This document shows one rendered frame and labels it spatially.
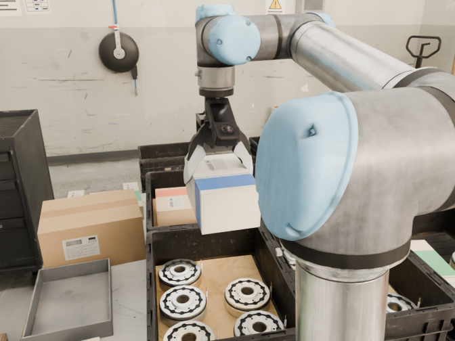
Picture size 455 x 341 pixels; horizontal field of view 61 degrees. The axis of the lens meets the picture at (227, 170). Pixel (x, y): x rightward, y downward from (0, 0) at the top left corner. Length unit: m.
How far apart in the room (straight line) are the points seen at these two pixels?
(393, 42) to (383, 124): 4.71
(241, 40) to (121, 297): 0.81
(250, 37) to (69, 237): 0.84
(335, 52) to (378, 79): 0.10
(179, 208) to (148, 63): 2.97
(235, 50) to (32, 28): 3.52
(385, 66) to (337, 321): 0.29
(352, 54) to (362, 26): 4.22
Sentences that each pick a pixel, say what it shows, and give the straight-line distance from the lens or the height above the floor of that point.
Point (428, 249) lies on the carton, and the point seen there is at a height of 0.89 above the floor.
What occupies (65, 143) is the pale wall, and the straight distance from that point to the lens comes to 4.23.
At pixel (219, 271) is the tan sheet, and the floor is 0.83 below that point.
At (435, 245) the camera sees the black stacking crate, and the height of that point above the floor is 0.83.
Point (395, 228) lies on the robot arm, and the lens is 0.33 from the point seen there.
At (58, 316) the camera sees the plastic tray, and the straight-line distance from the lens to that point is 1.17.
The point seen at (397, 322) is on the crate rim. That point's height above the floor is 0.92.
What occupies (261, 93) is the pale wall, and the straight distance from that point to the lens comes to 4.32.
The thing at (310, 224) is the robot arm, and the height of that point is 1.30.
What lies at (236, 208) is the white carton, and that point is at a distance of 0.75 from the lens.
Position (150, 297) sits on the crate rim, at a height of 0.93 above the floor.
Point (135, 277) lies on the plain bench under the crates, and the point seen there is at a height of 0.70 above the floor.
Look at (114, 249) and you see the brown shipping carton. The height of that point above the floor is 0.76.
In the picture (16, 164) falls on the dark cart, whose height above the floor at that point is 0.76.
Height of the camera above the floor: 1.45
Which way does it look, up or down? 22 degrees down
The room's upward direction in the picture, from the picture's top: straight up
